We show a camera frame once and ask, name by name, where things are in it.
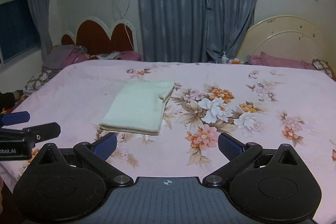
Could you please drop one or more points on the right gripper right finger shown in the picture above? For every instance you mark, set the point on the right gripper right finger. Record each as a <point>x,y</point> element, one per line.
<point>240,157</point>

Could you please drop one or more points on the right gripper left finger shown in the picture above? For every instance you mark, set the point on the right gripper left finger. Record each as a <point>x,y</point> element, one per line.
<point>93,156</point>

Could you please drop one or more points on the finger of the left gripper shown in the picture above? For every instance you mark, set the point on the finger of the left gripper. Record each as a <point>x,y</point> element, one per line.
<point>9,119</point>
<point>31,135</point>

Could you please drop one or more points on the cream knit sweater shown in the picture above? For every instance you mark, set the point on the cream knit sweater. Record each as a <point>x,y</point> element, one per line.
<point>139,107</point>

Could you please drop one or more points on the pile of clothes left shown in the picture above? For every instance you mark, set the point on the pile of clothes left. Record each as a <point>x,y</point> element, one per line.
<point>63,56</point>

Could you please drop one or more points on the pink floral bed sheet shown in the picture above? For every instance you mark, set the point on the pink floral bed sheet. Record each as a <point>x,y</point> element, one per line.
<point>266,105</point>

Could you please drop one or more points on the white pump bottle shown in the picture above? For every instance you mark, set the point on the white pump bottle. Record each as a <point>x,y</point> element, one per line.
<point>224,59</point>

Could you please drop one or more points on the magenta pillow right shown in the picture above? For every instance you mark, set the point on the magenta pillow right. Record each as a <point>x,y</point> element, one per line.
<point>270,61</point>

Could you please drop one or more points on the magenta pillow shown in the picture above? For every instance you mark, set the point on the magenta pillow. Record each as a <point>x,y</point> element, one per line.
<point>270,61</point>
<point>129,55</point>

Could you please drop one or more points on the magenta pillow left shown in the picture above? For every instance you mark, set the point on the magenta pillow left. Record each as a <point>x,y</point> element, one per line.
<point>129,55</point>

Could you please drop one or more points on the red heart headboard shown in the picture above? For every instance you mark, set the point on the red heart headboard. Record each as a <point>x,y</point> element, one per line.
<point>94,35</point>

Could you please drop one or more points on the patterned cushion right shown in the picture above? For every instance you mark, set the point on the patterned cushion right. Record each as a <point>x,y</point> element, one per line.
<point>323,66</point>

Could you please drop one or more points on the cream round headboard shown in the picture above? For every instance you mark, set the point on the cream round headboard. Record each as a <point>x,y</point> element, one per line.
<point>287,37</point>

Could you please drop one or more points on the blue grey curtain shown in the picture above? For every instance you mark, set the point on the blue grey curtain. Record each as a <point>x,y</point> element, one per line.
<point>192,31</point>

